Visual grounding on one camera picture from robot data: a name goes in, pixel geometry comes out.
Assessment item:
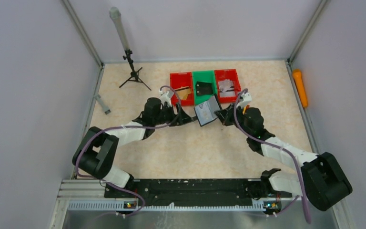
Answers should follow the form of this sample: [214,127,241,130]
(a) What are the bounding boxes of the grey cards in red bin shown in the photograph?
[218,80,235,98]

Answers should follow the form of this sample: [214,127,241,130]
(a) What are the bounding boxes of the orange flashlight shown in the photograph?
[292,69,308,108]

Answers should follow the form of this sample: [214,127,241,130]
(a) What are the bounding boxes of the yellow toy block car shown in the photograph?
[242,105,250,114]

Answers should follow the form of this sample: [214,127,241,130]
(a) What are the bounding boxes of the red plastic bin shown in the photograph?
[170,72,194,106]
[214,69,242,104]

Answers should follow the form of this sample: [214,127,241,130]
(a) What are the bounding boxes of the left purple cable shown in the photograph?
[75,85,183,218]

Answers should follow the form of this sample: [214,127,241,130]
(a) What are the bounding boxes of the green plastic bin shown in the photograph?
[192,70,218,105]

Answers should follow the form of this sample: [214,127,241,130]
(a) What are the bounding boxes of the black tripod with grey pole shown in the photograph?
[109,7,151,91]

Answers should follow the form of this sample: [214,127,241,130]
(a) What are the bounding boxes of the left red plastic bin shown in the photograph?
[170,72,194,106]

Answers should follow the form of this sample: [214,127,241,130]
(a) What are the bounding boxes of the gold card in red bin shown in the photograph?
[176,87,192,100]

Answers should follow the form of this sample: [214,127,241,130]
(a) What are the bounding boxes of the right red plastic bin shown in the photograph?
[214,69,242,104]

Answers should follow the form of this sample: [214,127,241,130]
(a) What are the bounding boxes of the black leather card holder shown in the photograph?
[194,94,222,127]

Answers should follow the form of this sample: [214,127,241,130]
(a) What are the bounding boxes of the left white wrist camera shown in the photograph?
[159,90,174,107]

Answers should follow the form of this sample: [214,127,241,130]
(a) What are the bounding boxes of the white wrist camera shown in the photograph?
[237,92,252,109]
[159,90,174,107]

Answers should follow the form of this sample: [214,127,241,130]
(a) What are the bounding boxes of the aluminium frame rail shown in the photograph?
[50,178,352,229]

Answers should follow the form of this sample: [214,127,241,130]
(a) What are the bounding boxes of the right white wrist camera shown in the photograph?
[237,92,252,109]

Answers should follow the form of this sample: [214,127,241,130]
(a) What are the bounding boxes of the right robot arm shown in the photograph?
[215,104,353,211]

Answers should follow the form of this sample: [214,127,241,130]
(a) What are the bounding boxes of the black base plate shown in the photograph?
[104,178,293,214]

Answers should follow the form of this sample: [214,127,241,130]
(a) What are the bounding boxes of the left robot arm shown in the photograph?
[72,97,197,188]

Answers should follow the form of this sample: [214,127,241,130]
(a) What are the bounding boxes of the small grey bracket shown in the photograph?
[93,94,111,115]

